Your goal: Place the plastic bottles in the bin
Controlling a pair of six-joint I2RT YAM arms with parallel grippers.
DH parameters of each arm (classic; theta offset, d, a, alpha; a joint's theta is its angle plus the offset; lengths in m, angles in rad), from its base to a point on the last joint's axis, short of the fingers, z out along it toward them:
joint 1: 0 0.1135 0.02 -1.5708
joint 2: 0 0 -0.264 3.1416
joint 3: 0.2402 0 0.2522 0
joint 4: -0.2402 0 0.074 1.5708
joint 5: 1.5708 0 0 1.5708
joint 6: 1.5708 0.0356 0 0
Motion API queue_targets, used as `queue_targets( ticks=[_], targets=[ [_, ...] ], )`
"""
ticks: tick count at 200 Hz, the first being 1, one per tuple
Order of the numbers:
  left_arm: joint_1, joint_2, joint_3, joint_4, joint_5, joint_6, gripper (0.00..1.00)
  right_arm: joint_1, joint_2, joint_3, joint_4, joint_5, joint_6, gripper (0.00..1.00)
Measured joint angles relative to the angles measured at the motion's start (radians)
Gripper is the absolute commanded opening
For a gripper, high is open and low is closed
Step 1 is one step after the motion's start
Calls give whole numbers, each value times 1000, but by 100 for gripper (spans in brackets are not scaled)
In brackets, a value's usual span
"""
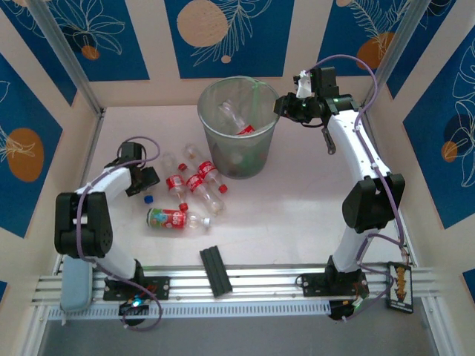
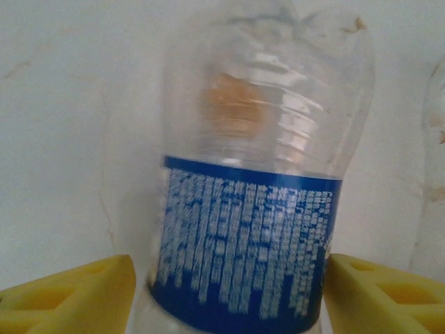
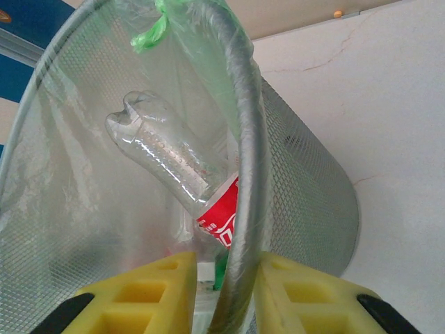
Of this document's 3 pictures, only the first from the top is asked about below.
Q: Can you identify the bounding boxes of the right controller board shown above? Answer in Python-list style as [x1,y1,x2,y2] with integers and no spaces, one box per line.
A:
[328,300,363,322]

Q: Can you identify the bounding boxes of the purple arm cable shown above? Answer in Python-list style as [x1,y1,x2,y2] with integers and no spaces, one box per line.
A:
[76,136,164,333]
[309,54,409,323]

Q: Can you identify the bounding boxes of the black strap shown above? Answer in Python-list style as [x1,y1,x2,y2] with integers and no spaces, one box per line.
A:
[320,125,337,155]

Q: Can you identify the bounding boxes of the white slotted cable duct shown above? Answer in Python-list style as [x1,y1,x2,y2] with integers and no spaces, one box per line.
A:
[47,299,331,321]

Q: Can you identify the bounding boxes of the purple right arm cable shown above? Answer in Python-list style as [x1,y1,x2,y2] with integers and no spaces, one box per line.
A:
[309,54,409,323]

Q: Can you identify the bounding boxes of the controller board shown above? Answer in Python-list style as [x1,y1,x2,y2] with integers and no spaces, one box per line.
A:
[118,296,151,317]
[328,300,363,322]

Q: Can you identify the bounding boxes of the black circuit board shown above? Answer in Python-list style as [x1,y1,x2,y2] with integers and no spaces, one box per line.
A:
[385,261,415,314]

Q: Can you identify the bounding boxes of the bottle with green red label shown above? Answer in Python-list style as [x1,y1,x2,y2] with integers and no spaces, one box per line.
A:
[145,206,212,231]

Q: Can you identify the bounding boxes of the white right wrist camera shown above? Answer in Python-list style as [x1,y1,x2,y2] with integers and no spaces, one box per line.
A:
[295,69,315,99]

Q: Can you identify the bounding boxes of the left controller board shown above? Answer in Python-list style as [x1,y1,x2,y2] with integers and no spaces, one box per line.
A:
[118,296,151,317]

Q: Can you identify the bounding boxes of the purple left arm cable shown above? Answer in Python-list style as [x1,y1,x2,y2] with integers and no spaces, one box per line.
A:
[76,136,164,333]

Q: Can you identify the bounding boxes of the clear bottle with red label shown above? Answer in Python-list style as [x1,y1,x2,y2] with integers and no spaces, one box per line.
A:
[161,151,189,212]
[177,162,226,217]
[183,143,229,194]
[217,99,257,137]

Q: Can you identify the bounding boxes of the black ribbed bar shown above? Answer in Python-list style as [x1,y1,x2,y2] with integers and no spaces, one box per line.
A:
[199,244,233,297]

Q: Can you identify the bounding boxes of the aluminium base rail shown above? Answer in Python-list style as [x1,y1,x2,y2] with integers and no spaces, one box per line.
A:
[31,263,439,302]

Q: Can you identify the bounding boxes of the aluminium frame post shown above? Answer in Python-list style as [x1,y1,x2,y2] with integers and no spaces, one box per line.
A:
[361,0,436,109]
[27,0,105,116]

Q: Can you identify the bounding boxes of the translucent grey waste bin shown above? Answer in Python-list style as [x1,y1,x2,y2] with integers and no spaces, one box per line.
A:
[197,76,281,179]

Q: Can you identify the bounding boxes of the grey-blue pouch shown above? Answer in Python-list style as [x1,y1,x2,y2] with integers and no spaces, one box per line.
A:
[59,255,94,313]

